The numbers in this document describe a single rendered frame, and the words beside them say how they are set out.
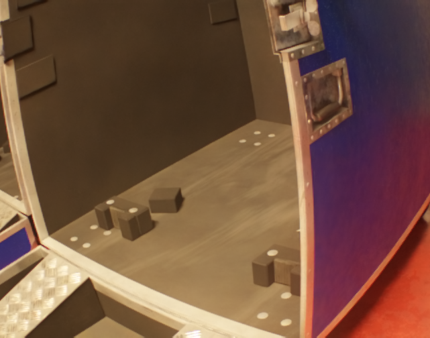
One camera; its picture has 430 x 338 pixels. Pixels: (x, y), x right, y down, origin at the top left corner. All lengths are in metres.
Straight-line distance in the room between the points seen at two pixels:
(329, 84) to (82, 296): 0.80
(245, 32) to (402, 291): 1.13
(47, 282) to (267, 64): 1.12
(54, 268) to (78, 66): 0.56
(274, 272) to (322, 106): 0.46
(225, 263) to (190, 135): 0.68
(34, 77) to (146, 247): 0.54
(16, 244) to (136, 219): 0.51
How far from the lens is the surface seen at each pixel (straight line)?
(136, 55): 1.73
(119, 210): 1.52
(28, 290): 1.45
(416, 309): 1.41
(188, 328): 1.16
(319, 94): 0.88
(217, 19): 1.97
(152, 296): 1.27
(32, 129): 1.52
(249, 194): 1.63
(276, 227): 1.46
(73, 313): 1.40
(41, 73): 1.51
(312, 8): 0.79
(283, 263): 1.20
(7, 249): 1.80
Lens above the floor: 0.89
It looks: 24 degrees down
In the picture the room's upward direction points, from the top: 9 degrees counter-clockwise
